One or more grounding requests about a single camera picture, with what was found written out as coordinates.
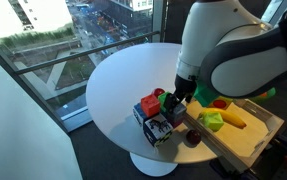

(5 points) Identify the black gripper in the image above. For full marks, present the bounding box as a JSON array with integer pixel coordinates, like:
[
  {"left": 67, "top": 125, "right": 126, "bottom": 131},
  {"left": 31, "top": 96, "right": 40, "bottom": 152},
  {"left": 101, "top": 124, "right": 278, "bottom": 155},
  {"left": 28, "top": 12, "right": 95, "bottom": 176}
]
[{"left": 163, "top": 73, "right": 198, "bottom": 113}]

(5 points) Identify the grey block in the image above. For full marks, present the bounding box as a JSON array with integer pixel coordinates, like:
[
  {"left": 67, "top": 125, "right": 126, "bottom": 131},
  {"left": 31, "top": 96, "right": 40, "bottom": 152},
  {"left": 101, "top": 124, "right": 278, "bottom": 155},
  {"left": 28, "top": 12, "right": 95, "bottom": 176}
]
[{"left": 162, "top": 101, "right": 188, "bottom": 129}]

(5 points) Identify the dark green block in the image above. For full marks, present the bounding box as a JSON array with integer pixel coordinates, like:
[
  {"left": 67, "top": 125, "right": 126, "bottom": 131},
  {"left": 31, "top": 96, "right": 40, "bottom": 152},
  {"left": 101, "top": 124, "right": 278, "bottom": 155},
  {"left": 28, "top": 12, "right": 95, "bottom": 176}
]
[{"left": 157, "top": 91, "right": 173, "bottom": 113}]

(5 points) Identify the red block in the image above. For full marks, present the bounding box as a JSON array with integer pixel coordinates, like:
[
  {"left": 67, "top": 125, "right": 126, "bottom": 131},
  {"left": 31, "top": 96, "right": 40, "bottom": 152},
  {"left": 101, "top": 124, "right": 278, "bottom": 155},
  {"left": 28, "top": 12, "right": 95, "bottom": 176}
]
[{"left": 140, "top": 93, "right": 162, "bottom": 118}]

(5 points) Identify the lime green block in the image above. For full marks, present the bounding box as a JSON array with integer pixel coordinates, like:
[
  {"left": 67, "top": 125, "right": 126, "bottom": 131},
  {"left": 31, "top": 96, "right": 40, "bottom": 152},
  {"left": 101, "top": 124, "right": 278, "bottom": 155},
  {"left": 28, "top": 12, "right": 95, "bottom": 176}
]
[{"left": 202, "top": 111, "right": 225, "bottom": 133}]

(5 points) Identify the blue block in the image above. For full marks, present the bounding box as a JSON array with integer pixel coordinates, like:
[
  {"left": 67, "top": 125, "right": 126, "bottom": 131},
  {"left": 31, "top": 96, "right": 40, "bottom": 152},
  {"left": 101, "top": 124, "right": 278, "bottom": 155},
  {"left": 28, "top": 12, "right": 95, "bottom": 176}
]
[{"left": 132, "top": 102, "right": 151, "bottom": 127}]

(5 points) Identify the light wooden box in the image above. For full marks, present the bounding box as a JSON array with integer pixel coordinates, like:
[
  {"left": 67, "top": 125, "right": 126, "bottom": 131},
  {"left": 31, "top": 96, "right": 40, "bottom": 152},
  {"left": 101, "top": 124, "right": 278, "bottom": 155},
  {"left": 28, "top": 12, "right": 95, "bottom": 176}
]
[{"left": 182, "top": 96, "right": 286, "bottom": 170}]

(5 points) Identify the red ball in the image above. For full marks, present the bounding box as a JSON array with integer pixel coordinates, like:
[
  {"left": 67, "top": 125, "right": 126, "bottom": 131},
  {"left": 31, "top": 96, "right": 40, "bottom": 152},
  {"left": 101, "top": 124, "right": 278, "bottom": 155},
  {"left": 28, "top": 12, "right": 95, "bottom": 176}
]
[{"left": 151, "top": 87, "right": 166, "bottom": 98}]

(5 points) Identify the zebra picture cube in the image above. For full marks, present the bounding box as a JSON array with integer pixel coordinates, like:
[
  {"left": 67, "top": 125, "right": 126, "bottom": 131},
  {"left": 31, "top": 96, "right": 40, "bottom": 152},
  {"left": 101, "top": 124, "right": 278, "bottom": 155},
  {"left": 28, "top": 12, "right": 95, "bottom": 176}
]
[{"left": 142, "top": 113, "right": 174, "bottom": 148}]

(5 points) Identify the dark red plum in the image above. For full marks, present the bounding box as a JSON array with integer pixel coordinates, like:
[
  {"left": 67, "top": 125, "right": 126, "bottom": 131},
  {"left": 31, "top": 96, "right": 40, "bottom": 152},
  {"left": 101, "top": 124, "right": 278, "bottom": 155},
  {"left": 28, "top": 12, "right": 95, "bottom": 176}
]
[{"left": 186, "top": 129, "right": 203, "bottom": 146}]

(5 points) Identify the yellow banana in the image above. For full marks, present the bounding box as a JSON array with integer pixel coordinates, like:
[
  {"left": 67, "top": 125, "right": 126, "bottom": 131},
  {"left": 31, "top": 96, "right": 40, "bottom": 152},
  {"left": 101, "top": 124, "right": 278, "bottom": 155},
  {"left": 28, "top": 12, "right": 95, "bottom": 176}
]
[{"left": 198, "top": 107, "right": 248, "bottom": 130}]

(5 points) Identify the green and orange toy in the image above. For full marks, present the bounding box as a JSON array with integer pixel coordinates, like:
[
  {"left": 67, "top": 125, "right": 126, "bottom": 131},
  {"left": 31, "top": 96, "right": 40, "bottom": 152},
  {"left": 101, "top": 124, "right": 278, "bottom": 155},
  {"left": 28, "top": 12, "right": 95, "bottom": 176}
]
[{"left": 248, "top": 86, "right": 277, "bottom": 103}]

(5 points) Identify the grey window railing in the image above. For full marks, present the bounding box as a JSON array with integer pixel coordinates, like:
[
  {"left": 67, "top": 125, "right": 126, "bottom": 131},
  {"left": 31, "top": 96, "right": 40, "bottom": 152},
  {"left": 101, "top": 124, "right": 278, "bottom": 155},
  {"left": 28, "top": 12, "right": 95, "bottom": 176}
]
[{"left": 14, "top": 30, "right": 161, "bottom": 76}]

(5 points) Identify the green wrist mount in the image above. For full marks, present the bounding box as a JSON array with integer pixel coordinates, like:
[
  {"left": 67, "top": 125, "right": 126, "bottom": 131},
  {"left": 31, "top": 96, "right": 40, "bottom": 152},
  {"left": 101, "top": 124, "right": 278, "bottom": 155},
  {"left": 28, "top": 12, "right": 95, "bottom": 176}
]
[{"left": 193, "top": 81, "right": 221, "bottom": 108}]

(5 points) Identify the white table pedestal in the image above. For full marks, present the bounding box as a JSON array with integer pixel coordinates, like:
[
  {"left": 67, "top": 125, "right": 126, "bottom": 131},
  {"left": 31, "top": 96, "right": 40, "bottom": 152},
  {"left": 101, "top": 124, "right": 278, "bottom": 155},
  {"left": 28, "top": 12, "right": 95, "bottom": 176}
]
[{"left": 129, "top": 151, "right": 179, "bottom": 178}]

